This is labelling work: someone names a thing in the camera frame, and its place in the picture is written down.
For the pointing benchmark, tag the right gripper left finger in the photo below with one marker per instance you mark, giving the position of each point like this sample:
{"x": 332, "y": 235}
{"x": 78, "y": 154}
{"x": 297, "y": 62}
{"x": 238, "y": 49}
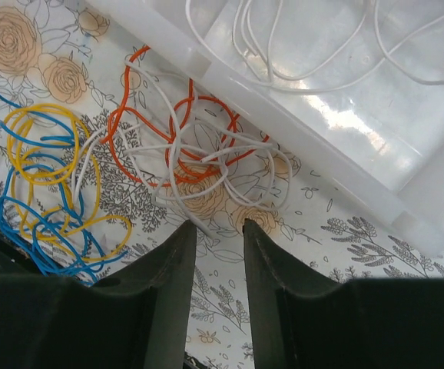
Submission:
{"x": 134, "y": 318}

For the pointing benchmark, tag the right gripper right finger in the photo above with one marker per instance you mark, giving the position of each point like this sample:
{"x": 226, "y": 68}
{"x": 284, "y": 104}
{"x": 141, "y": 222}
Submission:
{"x": 301, "y": 319}

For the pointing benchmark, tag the white compartment tray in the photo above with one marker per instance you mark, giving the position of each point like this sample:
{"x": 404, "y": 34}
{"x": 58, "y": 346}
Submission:
{"x": 354, "y": 88}

